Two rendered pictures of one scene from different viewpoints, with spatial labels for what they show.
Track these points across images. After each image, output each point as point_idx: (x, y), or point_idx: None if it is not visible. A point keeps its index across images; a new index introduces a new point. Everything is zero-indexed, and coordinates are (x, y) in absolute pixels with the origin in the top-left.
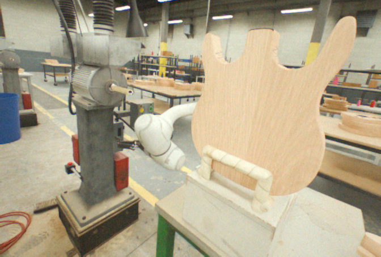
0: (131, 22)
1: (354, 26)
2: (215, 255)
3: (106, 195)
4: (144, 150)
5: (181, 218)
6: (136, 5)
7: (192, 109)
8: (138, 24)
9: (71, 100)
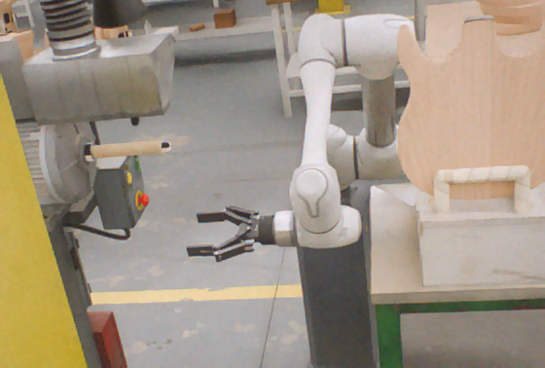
0: None
1: None
2: (490, 292)
3: None
4: (272, 240)
5: (421, 286)
6: None
7: (326, 128)
8: None
9: None
